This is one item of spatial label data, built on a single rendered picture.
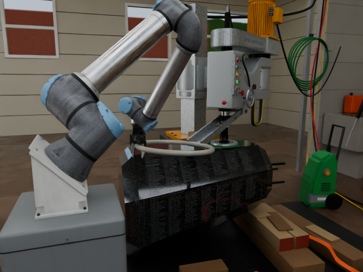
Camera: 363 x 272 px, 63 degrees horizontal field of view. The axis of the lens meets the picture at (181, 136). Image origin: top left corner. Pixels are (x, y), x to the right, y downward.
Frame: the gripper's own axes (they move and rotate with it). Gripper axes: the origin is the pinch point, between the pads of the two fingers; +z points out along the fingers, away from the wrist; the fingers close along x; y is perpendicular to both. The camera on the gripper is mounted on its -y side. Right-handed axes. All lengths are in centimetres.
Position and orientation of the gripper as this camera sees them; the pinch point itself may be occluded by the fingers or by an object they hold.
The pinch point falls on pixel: (138, 155)
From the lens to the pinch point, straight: 187.5
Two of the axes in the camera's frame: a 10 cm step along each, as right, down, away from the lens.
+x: 9.9, 0.6, -0.9
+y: -1.0, 1.3, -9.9
